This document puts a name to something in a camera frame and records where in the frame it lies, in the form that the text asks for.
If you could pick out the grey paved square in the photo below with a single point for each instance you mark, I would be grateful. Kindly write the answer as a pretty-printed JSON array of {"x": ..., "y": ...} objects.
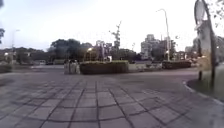
[{"x": 100, "y": 106}]

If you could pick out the grass patch with kerb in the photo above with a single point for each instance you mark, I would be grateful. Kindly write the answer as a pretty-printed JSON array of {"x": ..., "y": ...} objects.
[{"x": 213, "y": 87}]

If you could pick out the round sign on pole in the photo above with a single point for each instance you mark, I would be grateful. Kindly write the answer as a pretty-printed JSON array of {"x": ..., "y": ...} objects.
[{"x": 204, "y": 30}]

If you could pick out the tall street lamp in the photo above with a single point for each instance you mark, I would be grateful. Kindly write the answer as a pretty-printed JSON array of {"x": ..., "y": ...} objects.
[{"x": 166, "y": 33}]

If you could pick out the dark trees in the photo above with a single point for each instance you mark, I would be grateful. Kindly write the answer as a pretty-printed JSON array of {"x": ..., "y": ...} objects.
[{"x": 66, "y": 49}]

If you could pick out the trimmed green hedge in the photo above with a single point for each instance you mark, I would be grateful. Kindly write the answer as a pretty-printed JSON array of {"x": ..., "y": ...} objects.
[{"x": 104, "y": 67}]

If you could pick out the group of people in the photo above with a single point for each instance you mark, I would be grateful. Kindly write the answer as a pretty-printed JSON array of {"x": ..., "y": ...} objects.
[{"x": 71, "y": 67}]

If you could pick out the bare pruned tree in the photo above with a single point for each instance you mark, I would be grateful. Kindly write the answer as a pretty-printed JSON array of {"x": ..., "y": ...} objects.
[{"x": 116, "y": 40}]

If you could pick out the pale tall building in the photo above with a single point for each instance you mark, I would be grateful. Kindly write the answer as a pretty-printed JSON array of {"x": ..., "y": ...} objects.
[{"x": 150, "y": 46}]

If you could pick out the low dark hedge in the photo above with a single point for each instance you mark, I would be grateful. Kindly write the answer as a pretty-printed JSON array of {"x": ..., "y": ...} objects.
[{"x": 176, "y": 64}]

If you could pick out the thin street lamp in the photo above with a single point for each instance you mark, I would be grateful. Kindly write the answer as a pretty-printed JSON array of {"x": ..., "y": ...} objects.
[{"x": 13, "y": 46}]

